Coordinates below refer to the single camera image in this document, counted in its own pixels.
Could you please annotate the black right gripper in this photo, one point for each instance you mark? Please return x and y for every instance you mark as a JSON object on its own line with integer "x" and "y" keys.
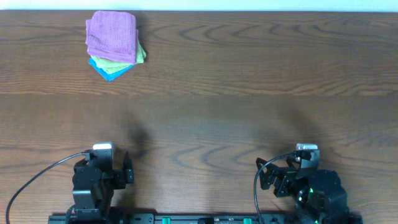
{"x": 286, "y": 176}

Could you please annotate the purple microfiber cloth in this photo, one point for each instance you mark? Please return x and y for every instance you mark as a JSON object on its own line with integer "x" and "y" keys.
{"x": 112, "y": 35}

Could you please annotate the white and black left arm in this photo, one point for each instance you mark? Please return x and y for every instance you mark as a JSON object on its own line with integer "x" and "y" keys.
{"x": 94, "y": 183}

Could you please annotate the folded blue cloth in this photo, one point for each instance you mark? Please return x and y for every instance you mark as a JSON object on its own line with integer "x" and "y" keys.
{"x": 109, "y": 76}

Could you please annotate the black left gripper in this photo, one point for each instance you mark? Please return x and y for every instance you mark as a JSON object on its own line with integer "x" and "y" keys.
{"x": 123, "y": 175}

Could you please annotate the folded green cloth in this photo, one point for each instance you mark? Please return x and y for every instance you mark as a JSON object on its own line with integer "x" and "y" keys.
{"x": 111, "y": 66}

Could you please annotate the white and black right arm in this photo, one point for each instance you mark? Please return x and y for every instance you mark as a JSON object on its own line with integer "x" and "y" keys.
{"x": 318, "y": 194}

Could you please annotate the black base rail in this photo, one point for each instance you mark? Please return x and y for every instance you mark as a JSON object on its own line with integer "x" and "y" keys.
{"x": 276, "y": 218}

